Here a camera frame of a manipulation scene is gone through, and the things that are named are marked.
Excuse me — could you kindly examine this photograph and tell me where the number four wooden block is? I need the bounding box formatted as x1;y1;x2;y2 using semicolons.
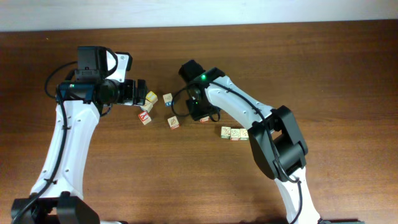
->
200;116;210;123

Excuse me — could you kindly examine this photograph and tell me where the leaf picture wooden block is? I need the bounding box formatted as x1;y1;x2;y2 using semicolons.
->
167;116;180;129

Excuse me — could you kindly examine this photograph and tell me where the green edged wooden block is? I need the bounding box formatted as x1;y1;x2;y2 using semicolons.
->
220;126;231;139

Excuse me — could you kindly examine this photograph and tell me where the red edged wooden block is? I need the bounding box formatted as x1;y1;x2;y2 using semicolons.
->
230;128;241;141

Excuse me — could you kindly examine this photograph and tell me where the yellow W wooden block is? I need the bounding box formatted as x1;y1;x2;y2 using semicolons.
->
239;128;249;141

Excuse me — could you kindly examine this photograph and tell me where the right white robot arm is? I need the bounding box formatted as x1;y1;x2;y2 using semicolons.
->
178;60;323;224

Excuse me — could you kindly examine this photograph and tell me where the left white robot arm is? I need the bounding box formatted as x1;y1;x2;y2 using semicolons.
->
11;46;147;223

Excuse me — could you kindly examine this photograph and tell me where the yellow top wooden block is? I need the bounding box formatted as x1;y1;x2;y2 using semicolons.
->
146;91;158;104

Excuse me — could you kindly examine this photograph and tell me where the carrot picture wooden block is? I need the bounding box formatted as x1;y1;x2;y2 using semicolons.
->
140;100;153;113

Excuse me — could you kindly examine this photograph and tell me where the red letter wooden block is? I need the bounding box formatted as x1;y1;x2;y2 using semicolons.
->
138;111;152;125

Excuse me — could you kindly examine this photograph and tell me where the blue edged wooden block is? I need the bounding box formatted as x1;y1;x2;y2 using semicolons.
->
163;93;173;107

